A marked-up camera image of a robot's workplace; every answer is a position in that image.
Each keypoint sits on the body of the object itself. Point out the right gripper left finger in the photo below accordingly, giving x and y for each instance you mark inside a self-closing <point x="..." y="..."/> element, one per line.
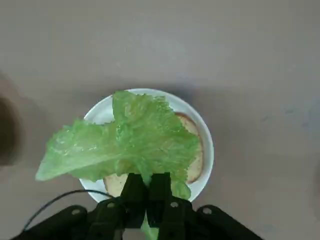
<point x="100" y="220"/>

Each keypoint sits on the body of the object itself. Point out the bread slice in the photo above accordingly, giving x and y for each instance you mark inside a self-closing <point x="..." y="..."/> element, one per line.
<point x="197" y="160"/>

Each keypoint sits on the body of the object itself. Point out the white round plate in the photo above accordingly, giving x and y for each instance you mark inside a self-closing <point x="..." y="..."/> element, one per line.
<point x="207" y="140"/>

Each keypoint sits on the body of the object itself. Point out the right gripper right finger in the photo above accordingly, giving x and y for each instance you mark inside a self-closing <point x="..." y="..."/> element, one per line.
<point x="180" y="220"/>

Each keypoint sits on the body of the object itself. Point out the green lettuce leaf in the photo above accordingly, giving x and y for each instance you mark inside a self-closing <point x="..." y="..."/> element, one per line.
<point x="130" y="135"/>

